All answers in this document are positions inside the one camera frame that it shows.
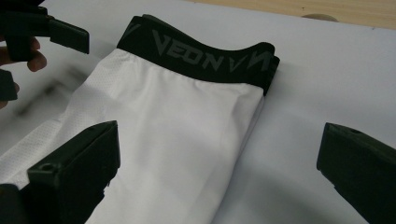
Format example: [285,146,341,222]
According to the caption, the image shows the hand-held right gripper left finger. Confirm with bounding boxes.
[19,120,121,224]

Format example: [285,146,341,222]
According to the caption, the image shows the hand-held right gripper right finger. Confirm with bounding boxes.
[317,121,396,224]

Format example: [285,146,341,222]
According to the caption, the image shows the white shorts with black waistband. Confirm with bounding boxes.
[0,13,280,224]

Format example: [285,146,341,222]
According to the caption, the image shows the round brown table cap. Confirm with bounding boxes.
[301,12,340,23]

